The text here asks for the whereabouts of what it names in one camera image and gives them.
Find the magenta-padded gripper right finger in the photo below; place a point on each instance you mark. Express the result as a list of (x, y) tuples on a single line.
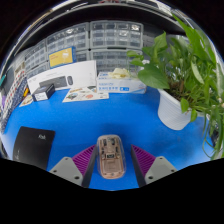
[(160, 168)]

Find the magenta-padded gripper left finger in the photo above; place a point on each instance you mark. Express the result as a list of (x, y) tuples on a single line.
[(66, 168)]

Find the black mouse pad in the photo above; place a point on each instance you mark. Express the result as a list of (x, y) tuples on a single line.
[(33, 146)]

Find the green plant in white pot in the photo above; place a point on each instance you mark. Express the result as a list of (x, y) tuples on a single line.
[(173, 111)]

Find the printed picture sheet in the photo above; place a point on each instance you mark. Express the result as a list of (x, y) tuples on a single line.
[(85, 94), (26, 100)]

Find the small black box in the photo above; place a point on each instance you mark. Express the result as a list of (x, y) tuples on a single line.
[(43, 93)]

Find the navy dotted cloth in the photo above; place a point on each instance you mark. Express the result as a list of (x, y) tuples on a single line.
[(11, 106)]

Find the small yellow tool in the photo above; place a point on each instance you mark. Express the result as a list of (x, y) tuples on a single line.
[(26, 92)]

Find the white and blue tissue box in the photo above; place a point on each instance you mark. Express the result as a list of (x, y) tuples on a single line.
[(113, 87)]

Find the white red dotted cloth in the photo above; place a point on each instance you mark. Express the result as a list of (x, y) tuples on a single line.
[(13, 86)]

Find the long white keyboard box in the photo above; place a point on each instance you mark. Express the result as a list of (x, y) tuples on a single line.
[(85, 71)]

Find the pale yellow crumpled tissue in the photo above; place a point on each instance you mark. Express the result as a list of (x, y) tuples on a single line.
[(119, 73)]

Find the yellow card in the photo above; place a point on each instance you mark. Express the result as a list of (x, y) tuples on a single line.
[(62, 57)]

